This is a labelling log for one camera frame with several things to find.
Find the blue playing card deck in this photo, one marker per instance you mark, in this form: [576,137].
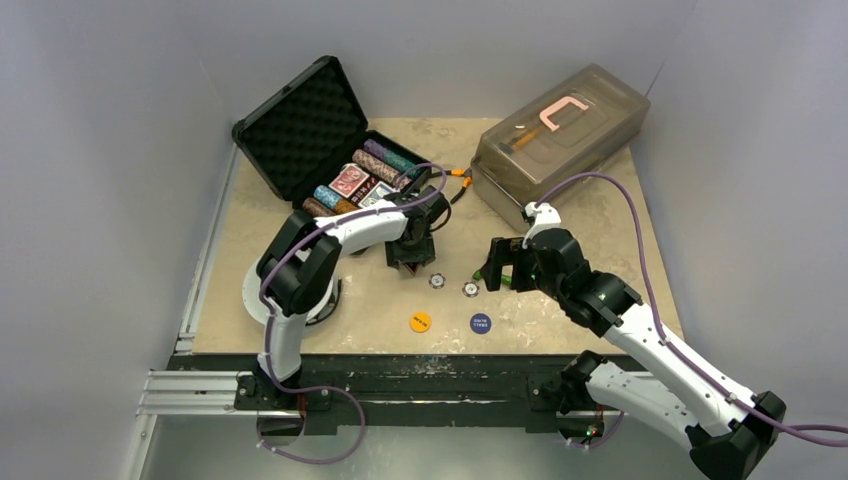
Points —
[375,194]

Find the pink brown chip row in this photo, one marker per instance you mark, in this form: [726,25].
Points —
[380,169]

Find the translucent plastic storage box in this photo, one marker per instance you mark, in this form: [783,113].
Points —
[585,142]

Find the green plastic faucet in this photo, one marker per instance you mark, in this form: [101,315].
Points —
[505,280]

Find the purple green chip row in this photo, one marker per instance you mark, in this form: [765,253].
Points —
[387,156]

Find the blue orange chip row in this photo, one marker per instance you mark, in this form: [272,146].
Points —
[333,201]

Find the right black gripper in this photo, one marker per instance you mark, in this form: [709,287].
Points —
[515,266]

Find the blue small blind button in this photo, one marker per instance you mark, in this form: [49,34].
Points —
[480,323]

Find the hammer inside box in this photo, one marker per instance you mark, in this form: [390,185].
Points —
[519,141]

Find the blue ten chip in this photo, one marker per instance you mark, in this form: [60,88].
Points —
[470,289]
[437,281]

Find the right blue ten chip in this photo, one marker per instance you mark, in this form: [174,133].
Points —
[470,289]

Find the white perforated cable spool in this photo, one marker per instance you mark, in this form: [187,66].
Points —
[318,316]

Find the red playing card deck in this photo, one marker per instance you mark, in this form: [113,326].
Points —
[350,178]

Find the yellow big blind button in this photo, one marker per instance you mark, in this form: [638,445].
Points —
[420,322]

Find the pink c-clamp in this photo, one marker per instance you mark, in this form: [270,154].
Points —
[546,115]

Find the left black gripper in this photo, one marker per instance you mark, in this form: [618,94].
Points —
[422,254]

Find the black table front rail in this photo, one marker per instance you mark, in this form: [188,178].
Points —
[455,390]

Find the triangular all-in button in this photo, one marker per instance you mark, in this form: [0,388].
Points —
[411,267]

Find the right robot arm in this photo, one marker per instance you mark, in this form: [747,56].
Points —
[725,427]

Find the brown green chip row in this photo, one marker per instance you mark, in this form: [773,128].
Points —
[315,208]

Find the black poker set case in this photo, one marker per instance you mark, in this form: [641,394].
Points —
[306,133]

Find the left blue ten chip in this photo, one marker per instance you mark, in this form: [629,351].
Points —
[437,281]

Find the orange handled pliers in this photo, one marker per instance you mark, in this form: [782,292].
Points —
[463,180]

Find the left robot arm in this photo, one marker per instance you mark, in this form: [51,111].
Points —
[294,285]

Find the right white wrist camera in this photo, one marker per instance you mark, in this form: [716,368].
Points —
[540,217]

